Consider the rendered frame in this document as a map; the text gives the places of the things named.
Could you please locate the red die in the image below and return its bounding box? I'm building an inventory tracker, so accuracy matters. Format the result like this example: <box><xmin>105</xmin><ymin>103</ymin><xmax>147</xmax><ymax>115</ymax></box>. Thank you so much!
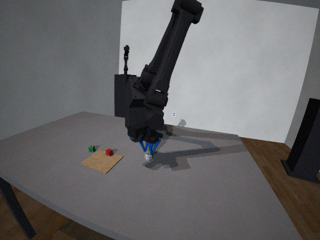
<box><xmin>105</xmin><ymin>149</ymin><xmax>113</xmax><ymax>156</ymax></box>

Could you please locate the tan mat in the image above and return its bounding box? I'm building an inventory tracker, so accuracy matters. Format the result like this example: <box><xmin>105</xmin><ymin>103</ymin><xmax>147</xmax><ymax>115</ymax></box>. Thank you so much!
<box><xmin>80</xmin><ymin>149</ymin><xmax>124</xmax><ymax>174</ymax></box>

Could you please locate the white die with black pips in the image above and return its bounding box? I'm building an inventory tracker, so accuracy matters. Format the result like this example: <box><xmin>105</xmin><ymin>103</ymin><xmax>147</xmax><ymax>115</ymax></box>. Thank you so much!
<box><xmin>145</xmin><ymin>153</ymin><xmax>152</xmax><ymax>161</ymax></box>

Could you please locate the green die with white pips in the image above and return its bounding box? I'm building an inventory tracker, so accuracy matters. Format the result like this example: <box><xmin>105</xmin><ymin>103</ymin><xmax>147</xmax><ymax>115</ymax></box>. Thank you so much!
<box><xmin>88</xmin><ymin>145</ymin><xmax>95</xmax><ymax>152</ymax></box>

